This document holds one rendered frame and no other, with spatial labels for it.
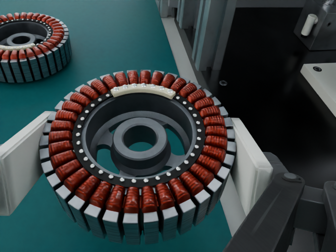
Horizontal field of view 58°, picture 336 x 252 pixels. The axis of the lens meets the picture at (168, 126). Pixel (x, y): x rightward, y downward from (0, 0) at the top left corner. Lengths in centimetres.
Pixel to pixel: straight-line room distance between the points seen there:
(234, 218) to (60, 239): 14
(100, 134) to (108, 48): 25
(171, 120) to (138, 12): 35
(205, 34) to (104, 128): 18
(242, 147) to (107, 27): 36
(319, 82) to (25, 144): 31
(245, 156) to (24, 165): 11
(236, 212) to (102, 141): 13
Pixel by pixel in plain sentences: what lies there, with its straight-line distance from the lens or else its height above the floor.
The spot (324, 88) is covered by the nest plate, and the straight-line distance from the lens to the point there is 38.
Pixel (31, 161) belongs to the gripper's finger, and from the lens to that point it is 18.
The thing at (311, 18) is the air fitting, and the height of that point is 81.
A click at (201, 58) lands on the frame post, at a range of 36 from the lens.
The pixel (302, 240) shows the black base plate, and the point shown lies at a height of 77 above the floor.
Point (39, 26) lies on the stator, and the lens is 43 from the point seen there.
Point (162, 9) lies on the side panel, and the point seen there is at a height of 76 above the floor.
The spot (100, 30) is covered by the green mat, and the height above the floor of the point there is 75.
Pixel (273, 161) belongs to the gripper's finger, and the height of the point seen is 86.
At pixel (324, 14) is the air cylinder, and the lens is 45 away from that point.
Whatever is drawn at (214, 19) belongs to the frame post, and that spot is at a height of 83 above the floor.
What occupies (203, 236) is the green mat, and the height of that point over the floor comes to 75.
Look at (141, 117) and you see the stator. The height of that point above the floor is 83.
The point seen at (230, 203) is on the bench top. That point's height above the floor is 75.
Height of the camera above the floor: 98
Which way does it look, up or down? 46 degrees down
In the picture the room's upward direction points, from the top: 6 degrees clockwise
